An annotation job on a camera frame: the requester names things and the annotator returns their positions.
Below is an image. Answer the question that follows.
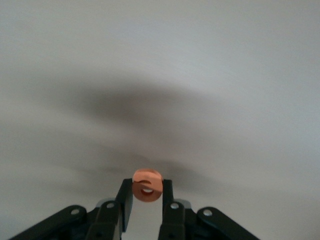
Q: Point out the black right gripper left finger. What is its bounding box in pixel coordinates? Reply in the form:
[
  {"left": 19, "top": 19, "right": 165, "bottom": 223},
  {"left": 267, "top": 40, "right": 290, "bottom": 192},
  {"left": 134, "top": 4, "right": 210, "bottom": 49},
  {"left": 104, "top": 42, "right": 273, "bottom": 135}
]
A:
[{"left": 7, "top": 178, "right": 135, "bottom": 240}]

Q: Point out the orange foam letter e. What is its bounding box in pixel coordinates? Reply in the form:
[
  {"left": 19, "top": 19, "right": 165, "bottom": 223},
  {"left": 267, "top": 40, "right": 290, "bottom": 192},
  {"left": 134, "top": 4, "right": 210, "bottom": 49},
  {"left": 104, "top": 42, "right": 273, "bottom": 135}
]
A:
[{"left": 132, "top": 168, "right": 164, "bottom": 202}]

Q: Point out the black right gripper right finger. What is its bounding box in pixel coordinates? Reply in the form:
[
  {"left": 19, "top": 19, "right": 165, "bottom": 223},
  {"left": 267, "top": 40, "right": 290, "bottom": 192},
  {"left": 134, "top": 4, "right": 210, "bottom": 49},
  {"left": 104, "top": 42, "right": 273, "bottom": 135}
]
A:
[{"left": 157, "top": 179, "right": 261, "bottom": 240}]

